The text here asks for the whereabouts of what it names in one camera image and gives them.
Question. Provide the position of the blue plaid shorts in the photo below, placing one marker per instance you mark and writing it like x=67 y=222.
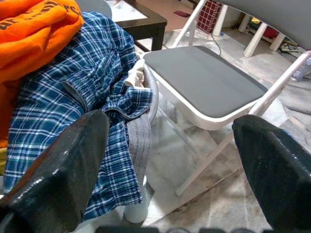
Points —
x=73 y=85

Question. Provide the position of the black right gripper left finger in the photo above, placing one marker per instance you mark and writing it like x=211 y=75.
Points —
x=60 y=170

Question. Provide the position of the colourful floor toy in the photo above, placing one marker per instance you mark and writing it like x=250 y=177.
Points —
x=291 y=46

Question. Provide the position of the dark wooden coffee table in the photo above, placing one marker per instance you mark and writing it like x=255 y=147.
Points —
x=145 y=21

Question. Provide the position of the white laundry basket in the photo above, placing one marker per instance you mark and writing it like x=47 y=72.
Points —
x=153 y=97

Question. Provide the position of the small white cloth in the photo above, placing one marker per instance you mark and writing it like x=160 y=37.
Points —
x=134 y=75

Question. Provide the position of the orange t-shirt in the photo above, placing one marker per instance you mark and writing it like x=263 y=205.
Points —
x=31 y=36

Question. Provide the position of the maroon flat item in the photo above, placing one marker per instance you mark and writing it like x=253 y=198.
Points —
x=182 y=13

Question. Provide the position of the yellow cloth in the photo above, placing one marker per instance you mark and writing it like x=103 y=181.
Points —
x=2 y=160

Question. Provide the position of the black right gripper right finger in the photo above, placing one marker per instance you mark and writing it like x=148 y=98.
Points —
x=274 y=170

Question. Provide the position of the red grid basket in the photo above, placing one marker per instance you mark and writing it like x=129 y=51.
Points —
x=209 y=14

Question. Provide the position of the grey white folding chair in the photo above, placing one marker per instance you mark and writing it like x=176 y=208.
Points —
x=206 y=80

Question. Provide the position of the white shelf unit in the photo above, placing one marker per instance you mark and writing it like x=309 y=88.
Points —
x=255 y=38

